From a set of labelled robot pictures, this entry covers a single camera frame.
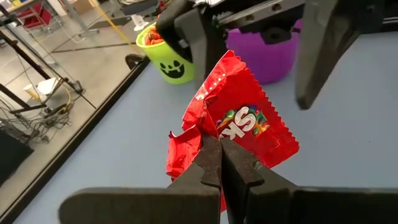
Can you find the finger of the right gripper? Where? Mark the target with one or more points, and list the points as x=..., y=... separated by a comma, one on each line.
x=192, y=34
x=326, y=46

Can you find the white paper cup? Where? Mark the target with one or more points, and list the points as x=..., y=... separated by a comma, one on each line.
x=31, y=92

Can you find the orange Reese's candy pack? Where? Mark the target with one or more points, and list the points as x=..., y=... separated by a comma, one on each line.
x=154, y=35

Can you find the red Skittles candy pack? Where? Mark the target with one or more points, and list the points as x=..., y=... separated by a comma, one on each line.
x=242, y=102

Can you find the black desk frame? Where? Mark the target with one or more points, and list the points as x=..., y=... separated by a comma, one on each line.
x=18, y=53

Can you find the red storage bin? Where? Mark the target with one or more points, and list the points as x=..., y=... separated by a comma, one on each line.
x=32, y=15

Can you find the black floor box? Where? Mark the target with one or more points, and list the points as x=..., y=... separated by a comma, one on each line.
x=12, y=155

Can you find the black power strip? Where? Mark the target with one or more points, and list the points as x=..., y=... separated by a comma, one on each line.
x=55, y=110

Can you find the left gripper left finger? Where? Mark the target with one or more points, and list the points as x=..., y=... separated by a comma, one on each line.
x=186, y=202

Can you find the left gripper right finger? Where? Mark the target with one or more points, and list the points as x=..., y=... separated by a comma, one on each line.
x=248, y=186

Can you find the white plastic cup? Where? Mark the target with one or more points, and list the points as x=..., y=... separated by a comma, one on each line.
x=140, y=22

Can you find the green plastic basket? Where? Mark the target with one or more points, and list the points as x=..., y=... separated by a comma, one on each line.
x=161, y=59

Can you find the purple plastic basket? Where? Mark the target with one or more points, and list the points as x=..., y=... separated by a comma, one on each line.
x=267, y=62

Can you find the white paper sheet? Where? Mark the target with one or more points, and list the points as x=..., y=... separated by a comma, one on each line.
x=48, y=85

